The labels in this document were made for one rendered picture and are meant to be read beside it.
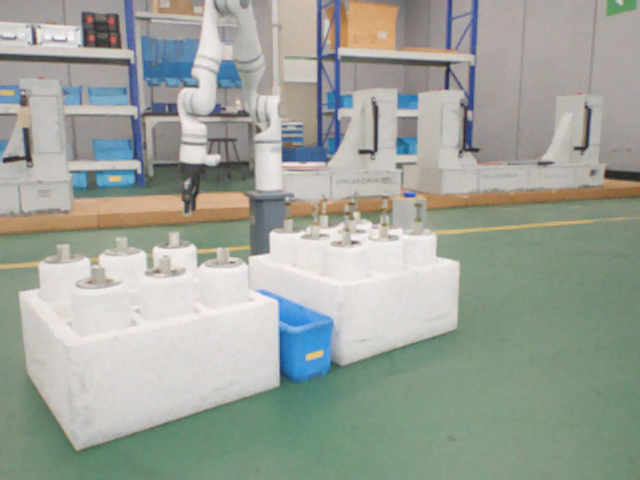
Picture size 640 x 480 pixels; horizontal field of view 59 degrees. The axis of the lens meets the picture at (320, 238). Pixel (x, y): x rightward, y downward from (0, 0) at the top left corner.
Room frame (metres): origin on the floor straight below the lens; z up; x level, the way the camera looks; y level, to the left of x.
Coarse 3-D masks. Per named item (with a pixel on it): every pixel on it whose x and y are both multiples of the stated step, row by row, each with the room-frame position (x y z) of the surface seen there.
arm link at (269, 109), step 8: (264, 96) 1.97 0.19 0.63; (272, 96) 1.97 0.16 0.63; (264, 104) 1.95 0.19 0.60; (272, 104) 1.94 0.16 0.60; (280, 104) 1.98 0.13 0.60; (264, 112) 1.95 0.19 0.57; (272, 112) 1.94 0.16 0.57; (280, 112) 1.98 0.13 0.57; (264, 120) 1.97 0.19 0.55; (272, 120) 1.94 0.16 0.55; (280, 120) 1.98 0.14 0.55; (272, 128) 1.94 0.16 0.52; (280, 128) 1.99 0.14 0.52; (256, 136) 1.97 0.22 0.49; (264, 136) 1.95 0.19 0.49; (272, 136) 1.95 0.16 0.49; (280, 136) 1.99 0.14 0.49
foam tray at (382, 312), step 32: (256, 256) 1.47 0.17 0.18; (256, 288) 1.44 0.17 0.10; (288, 288) 1.32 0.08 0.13; (320, 288) 1.22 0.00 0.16; (352, 288) 1.18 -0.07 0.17; (384, 288) 1.24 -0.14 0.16; (416, 288) 1.30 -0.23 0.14; (448, 288) 1.37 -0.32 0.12; (352, 320) 1.18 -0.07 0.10; (384, 320) 1.24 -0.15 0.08; (416, 320) 1.30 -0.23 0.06; (448, 320) 1.38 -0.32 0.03; (352, 352) 1.18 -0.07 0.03
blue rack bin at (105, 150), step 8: (96, 144) 6.06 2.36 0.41; (104, 144) 6.09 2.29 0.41; (112, 144) 6.12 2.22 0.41; (120, 144) 6.15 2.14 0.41; (128, 144) 6.17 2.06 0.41; (96, 152) 5.62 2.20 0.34; (104, 152) 5.64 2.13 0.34; (112, 152) 5.67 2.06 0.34; (120, 152) 5.70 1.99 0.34; (128, 152) 5.73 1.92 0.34; (104, 160) 5.65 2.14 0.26; (112, 160) 5.68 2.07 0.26; (120, 160) 5.71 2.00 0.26; (128, 160) 5.74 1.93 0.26
